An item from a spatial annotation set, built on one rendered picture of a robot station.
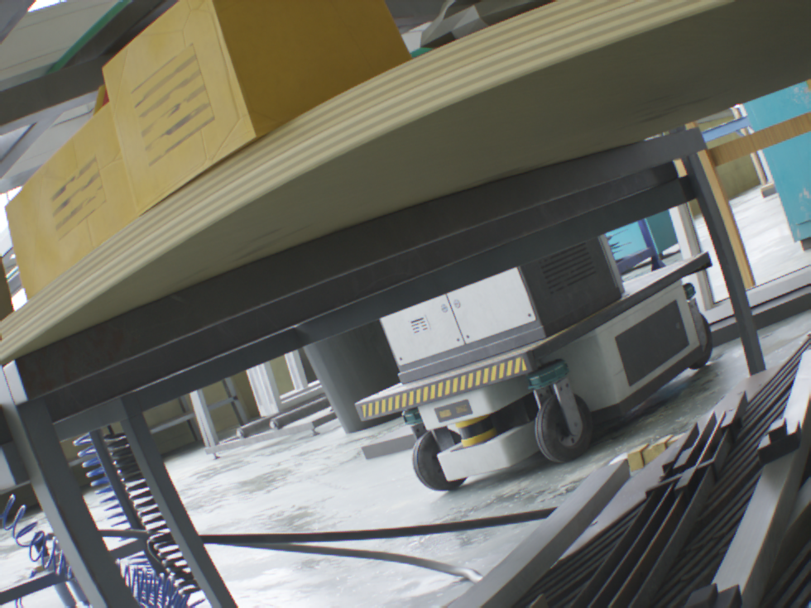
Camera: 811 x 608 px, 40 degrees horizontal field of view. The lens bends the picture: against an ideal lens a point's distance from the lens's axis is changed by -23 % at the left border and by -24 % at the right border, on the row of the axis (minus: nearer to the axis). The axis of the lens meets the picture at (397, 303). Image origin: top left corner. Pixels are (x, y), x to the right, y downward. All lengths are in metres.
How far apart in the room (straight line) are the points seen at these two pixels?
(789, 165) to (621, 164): 4.46
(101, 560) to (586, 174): 0.66
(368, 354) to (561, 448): 3.30
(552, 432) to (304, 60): 2.73
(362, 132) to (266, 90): 0.08
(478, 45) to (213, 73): 0.14
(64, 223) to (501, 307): 2.69
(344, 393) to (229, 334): 5.56
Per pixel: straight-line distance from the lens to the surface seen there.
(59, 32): 1.08
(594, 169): 1.29
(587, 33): 0.44
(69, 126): 1.56
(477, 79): 0.47
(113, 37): 0.97
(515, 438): 3.37
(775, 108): 5.75
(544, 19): 0.47
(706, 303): 4.33
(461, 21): 0.51
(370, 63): 0.62
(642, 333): 3.47
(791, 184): 5.79
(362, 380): 6.52
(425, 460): 3.63
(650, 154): 1.39
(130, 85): 0.63
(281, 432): 7.45
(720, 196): 4.46
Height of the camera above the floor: 0.56
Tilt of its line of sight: 1 degrees down
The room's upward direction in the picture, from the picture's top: 21 degrees counter-clockwise
